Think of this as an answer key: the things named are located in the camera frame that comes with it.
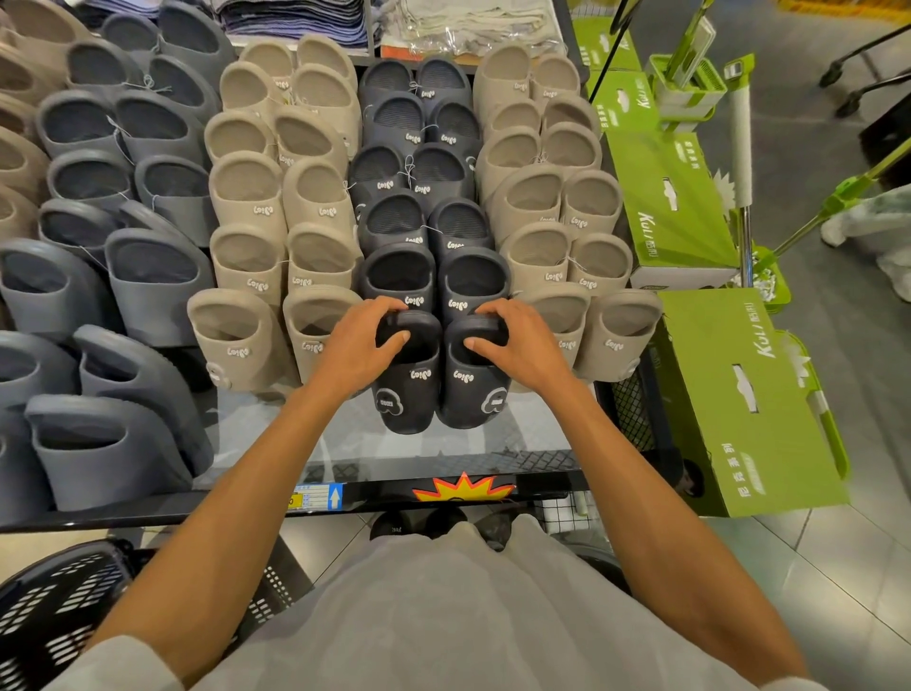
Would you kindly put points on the clear plastic wrapped goods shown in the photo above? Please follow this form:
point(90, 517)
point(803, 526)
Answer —
point(470, 28)

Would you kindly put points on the green metal mop pole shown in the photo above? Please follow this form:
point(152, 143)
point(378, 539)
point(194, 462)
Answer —
point(840, 199)

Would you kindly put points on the display of taupe slides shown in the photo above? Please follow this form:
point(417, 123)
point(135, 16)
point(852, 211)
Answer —
point(21, 164)

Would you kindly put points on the stack of navy folded textiles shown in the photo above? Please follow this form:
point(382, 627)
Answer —
point(292, 18)

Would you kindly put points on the yellow starburst price sticker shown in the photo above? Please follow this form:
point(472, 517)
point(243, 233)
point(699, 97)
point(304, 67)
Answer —
point(462, 490)

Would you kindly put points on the person's right forearm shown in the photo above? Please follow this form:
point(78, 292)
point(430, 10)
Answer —
point(676, 541)

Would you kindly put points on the blue yellow price label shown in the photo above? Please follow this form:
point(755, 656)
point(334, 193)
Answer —
point(317, 497)

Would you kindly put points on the person's right hand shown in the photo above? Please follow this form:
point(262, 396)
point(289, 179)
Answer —
point(530, 349)

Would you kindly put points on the grey rubber slipper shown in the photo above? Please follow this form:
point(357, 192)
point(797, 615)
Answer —
point(156, 292)
point(107, 463)
point(50, 292)
point(142, 384)
point(18, 470)
point(32, 370)

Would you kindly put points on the metal trolley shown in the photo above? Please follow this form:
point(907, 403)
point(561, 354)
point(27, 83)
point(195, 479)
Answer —
point(875, 64)

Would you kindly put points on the column of black slippers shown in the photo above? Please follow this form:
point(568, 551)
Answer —
point(398, 164)

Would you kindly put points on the column of grey slippers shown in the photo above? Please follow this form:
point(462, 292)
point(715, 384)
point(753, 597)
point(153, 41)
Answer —
point(156, 121)

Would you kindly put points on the person's left forearm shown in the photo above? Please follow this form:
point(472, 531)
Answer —
point(213, 541)

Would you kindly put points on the green white mop bucket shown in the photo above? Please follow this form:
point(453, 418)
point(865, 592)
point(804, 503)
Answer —
point(687, 85)

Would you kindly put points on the person's light grey shirt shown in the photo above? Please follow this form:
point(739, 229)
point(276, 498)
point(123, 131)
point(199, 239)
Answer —
point(441, 612)

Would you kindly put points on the beige logo rubber slipper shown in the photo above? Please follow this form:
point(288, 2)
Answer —
point(566, 313)
point(619, 334)
point(313, 334)

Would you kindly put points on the column of pale cream slippers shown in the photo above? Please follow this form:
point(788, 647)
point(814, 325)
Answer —
point(527, 192)

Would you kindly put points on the green cardboard box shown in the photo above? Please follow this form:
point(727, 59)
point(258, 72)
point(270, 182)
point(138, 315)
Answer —
point(747, 413)
point(669, 206)
point(605, 43)
point(623, 103)

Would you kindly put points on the person's left hand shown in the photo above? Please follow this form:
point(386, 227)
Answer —
point(356, 349)

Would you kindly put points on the column of beige slippers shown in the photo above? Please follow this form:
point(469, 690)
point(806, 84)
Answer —
point(249, 185)

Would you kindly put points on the black slipper display shelf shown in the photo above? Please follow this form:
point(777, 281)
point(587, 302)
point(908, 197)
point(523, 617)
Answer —
point(427, 448)

